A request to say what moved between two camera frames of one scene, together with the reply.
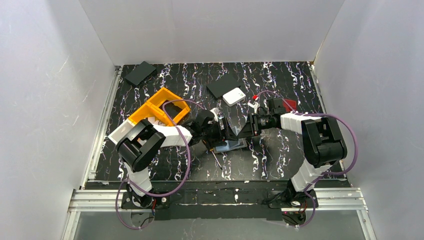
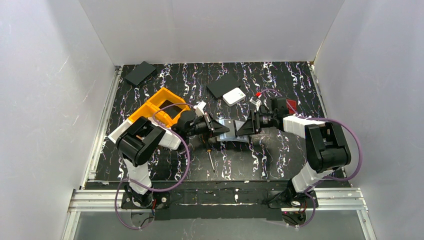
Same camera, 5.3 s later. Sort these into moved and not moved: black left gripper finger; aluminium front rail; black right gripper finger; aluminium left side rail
Moved: black left gripper finger
Not moved: aluminium front rail; aluminium left side rail; black right gripper finger
